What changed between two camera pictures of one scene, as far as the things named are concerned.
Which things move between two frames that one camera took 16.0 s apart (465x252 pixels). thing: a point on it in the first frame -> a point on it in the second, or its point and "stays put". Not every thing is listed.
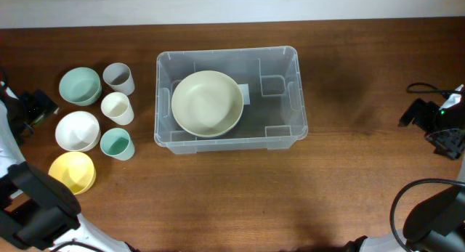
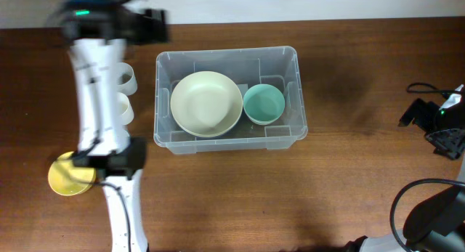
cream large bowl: [207, 103] stays put
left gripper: [38, 105] -> [152, 33]
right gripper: [452, 147] stays put
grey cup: [118, 77] stays put
